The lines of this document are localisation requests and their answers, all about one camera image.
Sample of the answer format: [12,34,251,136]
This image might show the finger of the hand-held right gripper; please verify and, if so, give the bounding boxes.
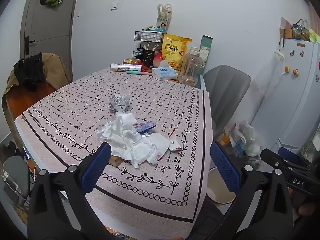
[278,147,310,167]
[260,149,315,178]

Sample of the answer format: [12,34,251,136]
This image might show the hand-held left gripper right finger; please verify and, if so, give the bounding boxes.
[197,142,294,240]

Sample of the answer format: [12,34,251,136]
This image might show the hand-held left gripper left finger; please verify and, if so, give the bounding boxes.
[27,142,118,240]

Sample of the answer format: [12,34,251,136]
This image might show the white waste bin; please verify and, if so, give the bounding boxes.
[206,167,237,205]

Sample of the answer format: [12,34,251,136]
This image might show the white tissue pile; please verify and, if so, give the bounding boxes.
[96,116,175,168]

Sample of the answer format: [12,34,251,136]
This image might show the person's right hand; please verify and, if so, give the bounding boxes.
[297,202,318,217]

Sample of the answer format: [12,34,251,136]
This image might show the brown cardboard scrap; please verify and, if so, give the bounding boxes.
[108,155,125,167]

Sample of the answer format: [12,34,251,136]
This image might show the orange packet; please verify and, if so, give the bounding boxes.
[217,132,232,148]

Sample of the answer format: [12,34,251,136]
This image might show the white plastic bag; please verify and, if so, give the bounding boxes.
[229,120,260,157]

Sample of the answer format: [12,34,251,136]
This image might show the red and white wrapper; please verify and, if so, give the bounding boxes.
[167,137,183,152]

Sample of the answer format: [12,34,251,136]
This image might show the white refrigerator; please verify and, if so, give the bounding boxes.
[250,39,320,153]

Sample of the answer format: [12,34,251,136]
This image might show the folded white tissue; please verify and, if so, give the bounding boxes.
[115,112,137,128]

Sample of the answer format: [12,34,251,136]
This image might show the blue tissue packet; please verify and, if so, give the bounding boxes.
[134,121,157,133]

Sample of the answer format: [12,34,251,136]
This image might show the crumpled grey printed paper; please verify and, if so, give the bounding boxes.
[108,92,132,113]

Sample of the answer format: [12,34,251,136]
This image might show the patterned pink tablecloth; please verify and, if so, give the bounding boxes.
[14,67,213,224]

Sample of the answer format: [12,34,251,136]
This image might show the grey chair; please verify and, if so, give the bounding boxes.
[203,65,251,140]

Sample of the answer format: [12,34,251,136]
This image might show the grey stool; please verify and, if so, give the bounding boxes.
[0,156,32,205]

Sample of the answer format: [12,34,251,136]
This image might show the brown wooden chair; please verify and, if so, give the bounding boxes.
[2,52,73,133]

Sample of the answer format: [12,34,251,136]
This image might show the white printed roll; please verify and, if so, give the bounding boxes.
[110,64,142,72]

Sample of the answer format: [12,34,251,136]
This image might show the clear plastic jar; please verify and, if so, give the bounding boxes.
[178,46,200,85]

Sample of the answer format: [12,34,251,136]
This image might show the tan jacket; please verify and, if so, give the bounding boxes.
[7,53,73,93]

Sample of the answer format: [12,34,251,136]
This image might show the blue and white tissue pack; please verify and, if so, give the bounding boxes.
[152,60,178,81]

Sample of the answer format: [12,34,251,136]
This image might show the green packet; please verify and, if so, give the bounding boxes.
[309,28,320,43]

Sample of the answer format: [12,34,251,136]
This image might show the green carton box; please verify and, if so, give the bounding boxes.
[199,35,213,75]

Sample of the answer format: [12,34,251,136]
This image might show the clear storage box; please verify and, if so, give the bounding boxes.
[292,19,310,40]

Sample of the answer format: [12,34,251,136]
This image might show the black pen holder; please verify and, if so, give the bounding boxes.
[142,49,155,67]

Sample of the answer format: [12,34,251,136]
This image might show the red peach-shaped ornament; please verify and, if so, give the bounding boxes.
[152,51,164,68]

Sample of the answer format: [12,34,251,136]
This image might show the yellow snack bag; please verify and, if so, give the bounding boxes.
[162,34,192,70]

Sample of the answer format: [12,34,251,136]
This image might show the pink box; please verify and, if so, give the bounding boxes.
[280,17,293,30]

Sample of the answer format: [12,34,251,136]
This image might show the grey door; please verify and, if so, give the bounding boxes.
[20,0,82,60]

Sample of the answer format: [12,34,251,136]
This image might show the black door handle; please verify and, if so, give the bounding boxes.
[24,36,35,55]

